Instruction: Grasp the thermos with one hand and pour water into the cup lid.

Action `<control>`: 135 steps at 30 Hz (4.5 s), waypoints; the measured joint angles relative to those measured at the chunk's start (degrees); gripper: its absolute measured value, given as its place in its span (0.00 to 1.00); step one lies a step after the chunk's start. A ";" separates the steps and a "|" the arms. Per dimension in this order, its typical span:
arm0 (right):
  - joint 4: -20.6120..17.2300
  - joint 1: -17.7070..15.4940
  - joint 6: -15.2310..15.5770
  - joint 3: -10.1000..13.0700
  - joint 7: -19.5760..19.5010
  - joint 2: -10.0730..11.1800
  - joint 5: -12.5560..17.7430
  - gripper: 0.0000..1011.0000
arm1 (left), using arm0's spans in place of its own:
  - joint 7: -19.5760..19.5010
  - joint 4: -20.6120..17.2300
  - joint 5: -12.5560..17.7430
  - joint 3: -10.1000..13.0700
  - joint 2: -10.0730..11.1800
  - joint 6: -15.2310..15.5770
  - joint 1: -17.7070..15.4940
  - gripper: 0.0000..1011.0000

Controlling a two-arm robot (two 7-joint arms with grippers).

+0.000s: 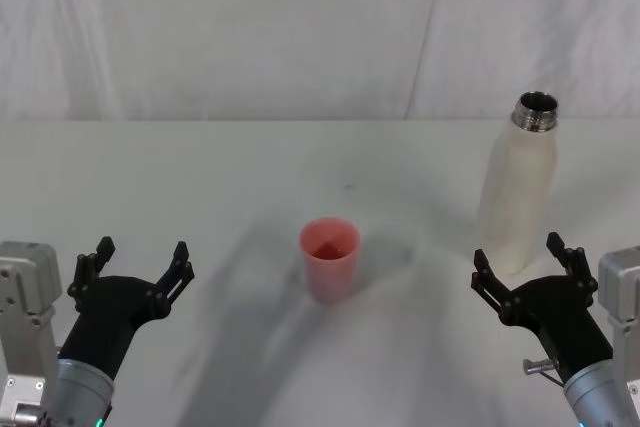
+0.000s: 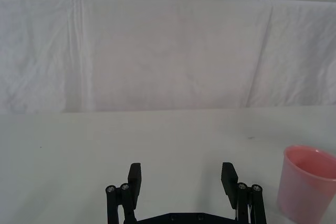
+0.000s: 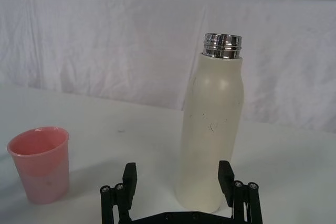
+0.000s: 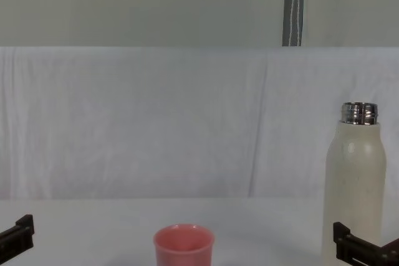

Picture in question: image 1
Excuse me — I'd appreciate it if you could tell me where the cream vacuum bottle steel neck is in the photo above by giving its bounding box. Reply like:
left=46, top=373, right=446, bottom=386
left=476, top=90, right=560, bottom=278

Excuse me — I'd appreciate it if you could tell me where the white curtain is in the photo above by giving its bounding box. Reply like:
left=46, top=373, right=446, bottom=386
left=0, top=0, right=640, bottom=123

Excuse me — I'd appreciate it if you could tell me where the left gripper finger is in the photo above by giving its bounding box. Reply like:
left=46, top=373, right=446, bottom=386
left=66, top=235, right=117, bottom=312
left=145, top=240, right=196, bottom=321

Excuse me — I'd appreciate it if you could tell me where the thin cable with silver plug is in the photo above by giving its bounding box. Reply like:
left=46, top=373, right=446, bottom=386
left=522, top=357, right=572, bottom=389

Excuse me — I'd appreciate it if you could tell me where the pink plastic cup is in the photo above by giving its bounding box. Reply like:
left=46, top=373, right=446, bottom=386
left=298, top=216, right=362, bottom=306

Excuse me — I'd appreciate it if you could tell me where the white table cloth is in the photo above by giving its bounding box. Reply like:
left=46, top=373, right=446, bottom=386
left=0, top=118, right=640, bottom=427

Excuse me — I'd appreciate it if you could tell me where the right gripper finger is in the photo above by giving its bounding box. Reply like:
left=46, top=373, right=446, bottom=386
left=469, top=248, right=522, bottom=327
left=545, top=231, right=600, bottom=306

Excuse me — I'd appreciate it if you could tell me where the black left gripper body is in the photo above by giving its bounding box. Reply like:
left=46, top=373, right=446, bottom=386
left=58, top=274, right=170, bottom=381

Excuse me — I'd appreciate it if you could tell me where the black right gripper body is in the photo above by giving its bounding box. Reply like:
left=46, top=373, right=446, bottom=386
left=502, top=273, right=615, bottom=385

